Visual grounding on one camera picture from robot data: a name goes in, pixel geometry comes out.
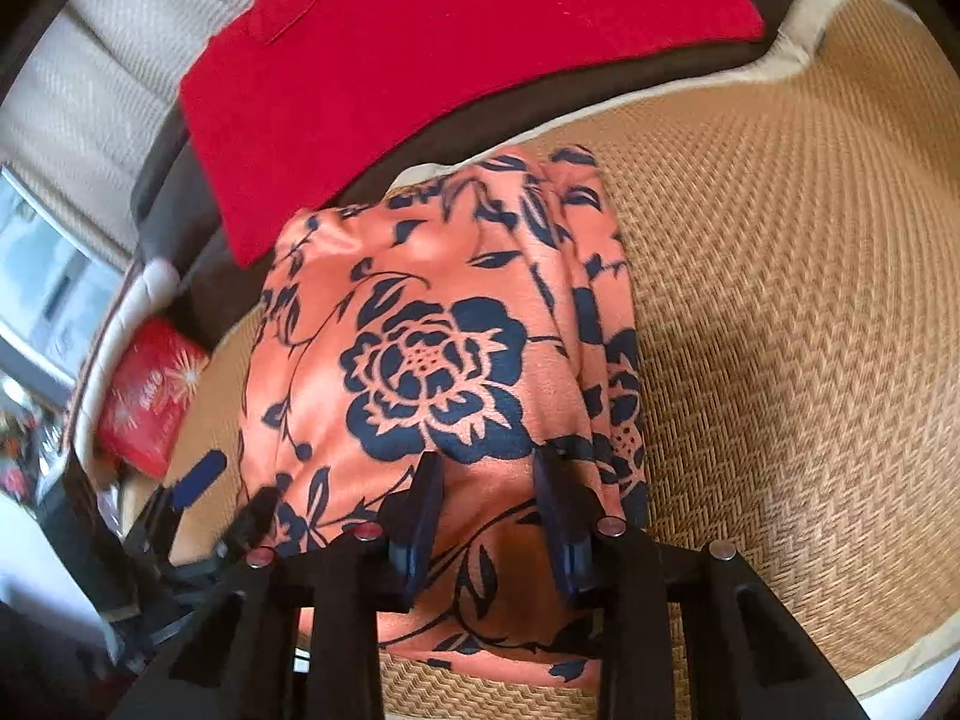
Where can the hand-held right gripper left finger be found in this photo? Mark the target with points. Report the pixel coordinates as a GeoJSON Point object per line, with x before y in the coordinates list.
{"type": "Point", "coordinates": [420, 517]}

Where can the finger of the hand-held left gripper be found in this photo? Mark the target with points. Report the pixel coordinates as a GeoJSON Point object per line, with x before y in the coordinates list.
{"type": "Point", "coordinates": [199, 474]}
{"type": "Point", "coordinates": [251, 514]}

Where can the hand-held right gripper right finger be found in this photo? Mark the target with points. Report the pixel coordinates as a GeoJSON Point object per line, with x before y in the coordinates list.
{"type": "Point", "coordinates": [561, 532]}

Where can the orange floral garment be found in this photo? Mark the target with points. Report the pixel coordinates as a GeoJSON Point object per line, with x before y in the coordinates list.
{"type": "Point", "coordinates": [420, 292]}

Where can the red printed pack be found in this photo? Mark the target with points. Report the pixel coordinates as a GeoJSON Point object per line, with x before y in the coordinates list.
{"type": "Point", "coordinates": [150, 390]}

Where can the window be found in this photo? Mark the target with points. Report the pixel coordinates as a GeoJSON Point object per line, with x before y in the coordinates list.
{"type": "Point", "coordinates": [45, 277]}

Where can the tan woven mat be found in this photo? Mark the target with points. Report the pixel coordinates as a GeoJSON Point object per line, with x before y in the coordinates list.
{"type": "Point", "coordinates": [787, 277]}

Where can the beige curtain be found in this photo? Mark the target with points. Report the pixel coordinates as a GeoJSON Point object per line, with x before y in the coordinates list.
{"type": "Point", "coordinates": [97, 75]}

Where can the dark brown sofa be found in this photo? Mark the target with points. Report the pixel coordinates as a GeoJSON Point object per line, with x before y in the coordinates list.
{"type": "Point", "coordinates": [600, 79]}

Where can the red cloth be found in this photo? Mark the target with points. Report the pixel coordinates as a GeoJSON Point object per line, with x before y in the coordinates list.
{"type": "Point", "coordinates": [412, 52]}

